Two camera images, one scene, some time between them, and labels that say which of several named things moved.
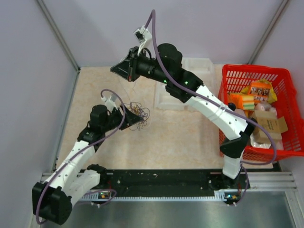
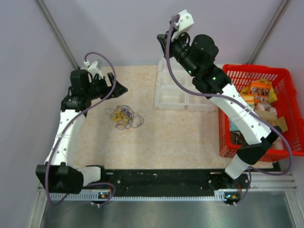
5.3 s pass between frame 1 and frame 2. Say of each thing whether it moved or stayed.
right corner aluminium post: stayed
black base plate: stayed
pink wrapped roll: stayed
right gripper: moved
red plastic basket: stayed
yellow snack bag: stayed
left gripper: moved
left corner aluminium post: stayed
